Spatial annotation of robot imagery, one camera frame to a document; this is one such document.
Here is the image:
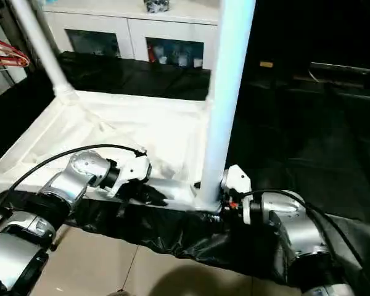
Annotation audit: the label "large black box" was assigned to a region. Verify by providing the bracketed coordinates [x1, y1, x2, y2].
[234, 0, 312, 81]

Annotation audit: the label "small white box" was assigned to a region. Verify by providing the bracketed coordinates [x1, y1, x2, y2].
[6, 66, 28, 84]

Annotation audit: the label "red wire hangers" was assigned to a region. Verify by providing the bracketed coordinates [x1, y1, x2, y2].
[0, 33, 31, 67]

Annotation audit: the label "black plastic mat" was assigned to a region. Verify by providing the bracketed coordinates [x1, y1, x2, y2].
[0, 51, 370, 296]

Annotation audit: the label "white cabinet with glass doors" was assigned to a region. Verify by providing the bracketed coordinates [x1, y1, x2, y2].
[43, 0, 220, 70]

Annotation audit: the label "white plastic table leg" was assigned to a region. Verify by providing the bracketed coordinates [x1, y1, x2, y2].
[205, 18, 224, 104]
[10, 0, 80, 104]
[199, 0, 257, 213]

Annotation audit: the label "black folding table frame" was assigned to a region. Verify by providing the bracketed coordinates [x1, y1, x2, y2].
[47, 228, 65, 252]

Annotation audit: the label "white plastic table top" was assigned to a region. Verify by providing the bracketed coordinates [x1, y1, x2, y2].
[0, 89, 223, 213]

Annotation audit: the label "black tangled bundle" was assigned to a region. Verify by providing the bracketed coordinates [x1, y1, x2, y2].
[143, 0, 170, 13]

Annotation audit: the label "grey curtain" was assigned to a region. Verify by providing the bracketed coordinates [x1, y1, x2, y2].
[0, 0, 62, 68]

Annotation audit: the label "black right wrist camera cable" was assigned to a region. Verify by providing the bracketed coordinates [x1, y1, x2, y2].
[234, 189, 368, 272]

